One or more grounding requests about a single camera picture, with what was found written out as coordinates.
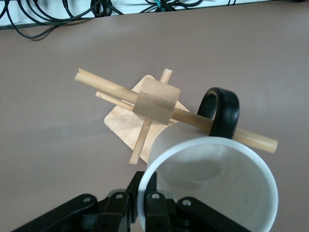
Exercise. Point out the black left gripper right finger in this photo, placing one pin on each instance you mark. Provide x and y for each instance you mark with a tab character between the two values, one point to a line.
157	207

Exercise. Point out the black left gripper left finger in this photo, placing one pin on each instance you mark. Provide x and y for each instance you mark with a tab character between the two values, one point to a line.
113	212

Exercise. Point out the wooden cup rack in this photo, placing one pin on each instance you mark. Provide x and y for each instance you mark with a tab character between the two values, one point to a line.
154	106

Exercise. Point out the green connector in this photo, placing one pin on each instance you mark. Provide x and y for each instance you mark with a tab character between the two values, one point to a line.
157	2

